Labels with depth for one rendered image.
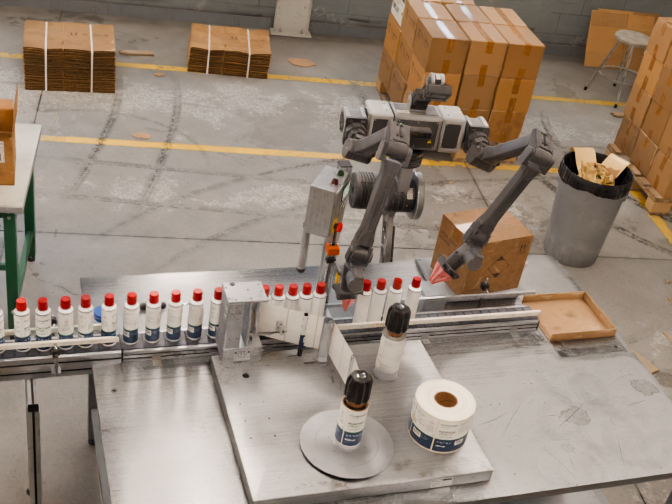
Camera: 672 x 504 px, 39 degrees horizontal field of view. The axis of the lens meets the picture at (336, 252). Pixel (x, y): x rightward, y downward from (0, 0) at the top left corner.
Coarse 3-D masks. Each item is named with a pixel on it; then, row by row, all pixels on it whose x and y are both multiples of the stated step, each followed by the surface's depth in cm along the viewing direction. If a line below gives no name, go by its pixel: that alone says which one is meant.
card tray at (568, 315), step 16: (528, 304) 399; (544, 304) 401; (560, 304) 402; (576, 304) 404; (592, 304) 402; (544, 320) 391; (560, 320) 392; (576, 320) 394; (592, 320) 396; (608, 320) 392; (560, 336) 380; (576, 336) 383; (592, 336) 386; (608, 336) 388
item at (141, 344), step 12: (456, 312) 378; (468, 312) 379; (480, 312) 381; (492, 312) 382; (420, 324) 368; (432, 324) 369; (444, 324) 370; (456, 324) 371; (120, 336) 336; (144, 336) 338; (180, 336) 340; (204, 336) 342; (264, 336) 348; (132, 348) 332; (144, 348) 333
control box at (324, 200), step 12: (324, 168) 336; (336, 168) 337; (324, 180) 329; (348, 180) 335; (312, 192) 326; (324, 192) 324; (336, 192) 324; (312, 204) 328; (324, 204) 326; (336, 204) 326; (312, 216) 330; (324, 216) 329; (336, 216) 333; (312, 228) 333; (324, 228) 331
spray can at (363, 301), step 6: (366, 282) 350; (366, 288) 350; (360, 294) 352; (366, 294) 351; (360, 300) 353; (366, 300) 352; (360, 306) 354; (366, 306) 354; (354, 312) 358; (360, 312) 355; (366, 312) 356; (354, 318) 358; (360, 318) 357; (366, 318) 359
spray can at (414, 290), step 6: (414, 276) 358; (414, 282) 357; (420, 282) 357; (408, 288) 359; (414, 288) 358; (420, 288) 359; (408, 294) 360; (414, 294) 358; (408, 300) 361; (414, 300) 360; (414, 306) 362; (414, 312) 364; (414, 318) 367
